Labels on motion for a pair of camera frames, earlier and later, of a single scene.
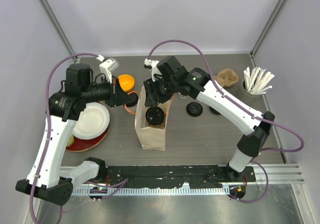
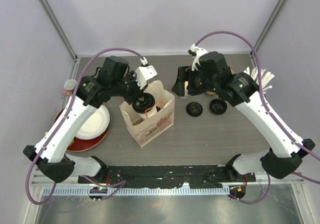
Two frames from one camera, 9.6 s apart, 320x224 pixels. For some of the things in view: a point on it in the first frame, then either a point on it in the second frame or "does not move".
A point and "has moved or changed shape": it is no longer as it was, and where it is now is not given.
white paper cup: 132,99 has moved or changed shape
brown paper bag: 151,138 has moved or changed shape
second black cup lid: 194,109 does not move
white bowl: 93,121 does not move
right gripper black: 153,99 to 185,73
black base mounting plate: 181,176 does not move
